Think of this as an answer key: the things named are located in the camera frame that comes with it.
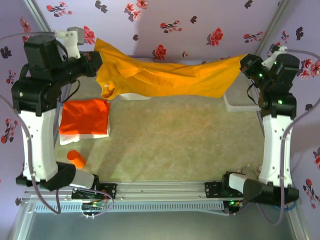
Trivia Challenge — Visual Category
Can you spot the small circuit board with wires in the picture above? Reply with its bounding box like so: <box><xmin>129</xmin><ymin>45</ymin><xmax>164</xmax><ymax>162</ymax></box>
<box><xmin>223</xmin><ymin>198</ymin><xmax>245</xmax><ymax>217</ymax></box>
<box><xmin>81</xmin><ymin>199</ymin><xmax>115</xmax><ymax>220</ymax></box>

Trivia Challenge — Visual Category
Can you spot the folded red-orange cloth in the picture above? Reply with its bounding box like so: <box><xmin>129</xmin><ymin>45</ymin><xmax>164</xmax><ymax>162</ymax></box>
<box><xmin>59</xmin><ymin>102</ymin><xmax>112</xmax><ymax>146</ymax></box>

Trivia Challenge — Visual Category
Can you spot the orange plastic cup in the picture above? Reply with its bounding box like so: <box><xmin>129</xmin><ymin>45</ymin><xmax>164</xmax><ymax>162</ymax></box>
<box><xmin>66</xmin><ymin>149</ymin><xmax>87</xmax><ymax>169</ymax></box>

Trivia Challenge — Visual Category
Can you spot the white perforated plastic basket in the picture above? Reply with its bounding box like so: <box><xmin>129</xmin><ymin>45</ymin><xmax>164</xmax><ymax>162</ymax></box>
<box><xmin>219</xmin><ymin>56</ymin><xmax>262</xmax><ymax>113</ymax></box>

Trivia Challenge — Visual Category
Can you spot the yellow t-shirt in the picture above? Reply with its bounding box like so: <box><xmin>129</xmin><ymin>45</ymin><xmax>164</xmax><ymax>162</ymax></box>
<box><xmin>94</xmin><ymin>37</ymin><xmax>248</xmax><ymax>101</ymax></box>

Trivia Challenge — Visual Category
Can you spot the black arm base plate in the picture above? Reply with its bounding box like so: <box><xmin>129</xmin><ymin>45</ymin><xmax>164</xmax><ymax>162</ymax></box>
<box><xmin>71</xmin><ymin>182</ymin><xmax>118</xmax><ymax>201</ymax></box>
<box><xmin>204</xmin><ymin>181</ymin><xmax>247</xmax><ymax>200</ymax></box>

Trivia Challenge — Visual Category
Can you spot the grey metal shelf panel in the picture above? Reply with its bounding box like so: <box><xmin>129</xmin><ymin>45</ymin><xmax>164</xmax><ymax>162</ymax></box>
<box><xmin>8</xmin><ymin>199</ymin><xmax>313</xmax><ymax>240</ymax></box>

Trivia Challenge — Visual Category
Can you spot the aluminium corner post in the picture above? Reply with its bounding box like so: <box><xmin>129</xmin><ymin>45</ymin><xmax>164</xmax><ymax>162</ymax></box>
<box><xmin>23</xmin><ymin>0</ymin><xmax>57</xmax><ymax>35</ymax></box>
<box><xmin>256</xmin><ymin>0</ymin><xmax>293</xmax><ymax>57</ymax></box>

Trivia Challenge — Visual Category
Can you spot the right gripper thin black cable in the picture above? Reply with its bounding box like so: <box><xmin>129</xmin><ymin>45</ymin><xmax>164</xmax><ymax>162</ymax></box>
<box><xmin>246</xmin><ymin>83</ymin><xmax>261</xmax><ymax>106</ymax></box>

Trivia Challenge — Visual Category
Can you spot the gripper thin black cable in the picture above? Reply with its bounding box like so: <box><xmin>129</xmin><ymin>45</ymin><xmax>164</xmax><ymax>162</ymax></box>
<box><xmin>246</xmin><ymin>83</ymin><xmax>261</xmax><ymax>106</ymax></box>
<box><xmin>57</xmin><ymin>79</ymin><xmax>81</xmax><ymax>104</ymax></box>

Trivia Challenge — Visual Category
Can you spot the white slotted cable duct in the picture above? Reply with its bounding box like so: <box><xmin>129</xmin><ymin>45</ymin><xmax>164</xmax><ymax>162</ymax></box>
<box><xmin>33</xmin><ymin>201</ymin><xmax>224</xmax><ymax>214</ymax></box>

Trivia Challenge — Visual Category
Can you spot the left gripper thin black cable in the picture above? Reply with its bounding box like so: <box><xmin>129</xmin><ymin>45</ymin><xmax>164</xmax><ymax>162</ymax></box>
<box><xmin>57</xmin><ymin>79</ymin><xmax>81</xmax><ymax>104</ymax></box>

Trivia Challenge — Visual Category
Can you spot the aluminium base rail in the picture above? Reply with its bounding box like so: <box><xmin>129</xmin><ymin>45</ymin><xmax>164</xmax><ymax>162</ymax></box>
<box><xmin>23</xmin><ymin>181</ymin><xmax>298</xmax><ymax>201</ymax></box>

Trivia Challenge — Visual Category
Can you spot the teal stethoscope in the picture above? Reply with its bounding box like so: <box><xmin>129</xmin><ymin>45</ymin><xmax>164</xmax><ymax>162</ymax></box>
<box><xmin>274</xmin><ymin>198</ymin><xmax>299</xmax><ymax>213</ymax></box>

